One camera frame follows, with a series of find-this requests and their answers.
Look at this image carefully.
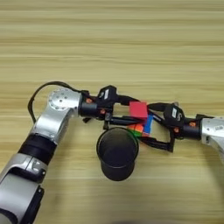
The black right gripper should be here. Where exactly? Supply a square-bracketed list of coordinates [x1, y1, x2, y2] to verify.
[139, 101, 203, 153]

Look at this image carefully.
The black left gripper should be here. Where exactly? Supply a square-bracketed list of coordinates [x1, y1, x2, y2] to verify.
[78, 94, 144, 130]

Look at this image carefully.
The multicoloured puzzle cube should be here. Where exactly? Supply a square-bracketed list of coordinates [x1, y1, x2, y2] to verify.
[126, 114, 155, 138]

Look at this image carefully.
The red cube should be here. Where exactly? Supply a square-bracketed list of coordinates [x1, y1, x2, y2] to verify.
[129, 101, 149, 121]

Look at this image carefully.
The black mesh cup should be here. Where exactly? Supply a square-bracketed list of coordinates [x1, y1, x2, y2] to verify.
[95, 127, 140, 182]

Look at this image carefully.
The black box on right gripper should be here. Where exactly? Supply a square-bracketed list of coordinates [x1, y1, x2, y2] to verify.
[163, 103, 186, 128]

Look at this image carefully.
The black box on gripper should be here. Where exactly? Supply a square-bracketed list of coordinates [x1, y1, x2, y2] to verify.
[96, 85, 119, 109]
[163, 103, 186, 128]

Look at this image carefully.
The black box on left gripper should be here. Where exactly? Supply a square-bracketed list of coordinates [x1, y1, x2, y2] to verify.
[96, 85, 119, 109]

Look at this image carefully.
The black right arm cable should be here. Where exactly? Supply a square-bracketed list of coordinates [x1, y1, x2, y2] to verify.
[195, 113, 215, 121]

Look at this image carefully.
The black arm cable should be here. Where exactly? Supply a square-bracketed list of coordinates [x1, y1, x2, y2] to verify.
[195, 113, 215, 121]
[27, 80, 90, 125]

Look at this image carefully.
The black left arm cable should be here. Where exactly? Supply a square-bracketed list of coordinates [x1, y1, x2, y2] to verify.
[27, 80, 90, 125]

